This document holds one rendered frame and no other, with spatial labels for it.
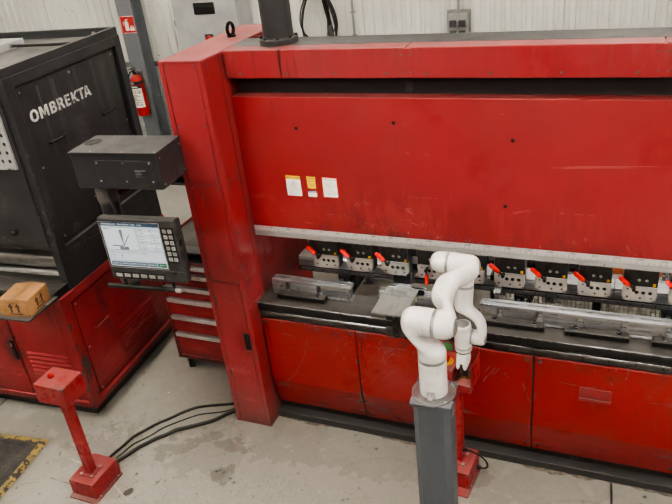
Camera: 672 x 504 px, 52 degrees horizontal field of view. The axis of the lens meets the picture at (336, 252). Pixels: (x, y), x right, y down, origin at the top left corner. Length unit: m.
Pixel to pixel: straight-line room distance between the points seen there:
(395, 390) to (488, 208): 1.25
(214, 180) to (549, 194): 1.67
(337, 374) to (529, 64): 2.07
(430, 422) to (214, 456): 1.75
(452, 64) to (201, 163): 1.37
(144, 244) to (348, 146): 1.15
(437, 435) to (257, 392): 1.57
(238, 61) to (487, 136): 1.28
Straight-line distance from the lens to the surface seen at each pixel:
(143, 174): 3.51
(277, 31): 3.57
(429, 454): 3.24
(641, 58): 3.12
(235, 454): 4.43
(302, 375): 4.28
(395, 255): 3.69
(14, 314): 4.38
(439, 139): 3.35
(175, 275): 3.68
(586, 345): 3.63
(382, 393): 4.13
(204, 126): 3.60
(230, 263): 3.90
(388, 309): 3.64
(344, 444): 4.35
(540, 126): 3.24
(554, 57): 3.14
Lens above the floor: 2.99
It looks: 28 degrees down
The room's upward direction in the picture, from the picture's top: 7 degrees counter-clockwise
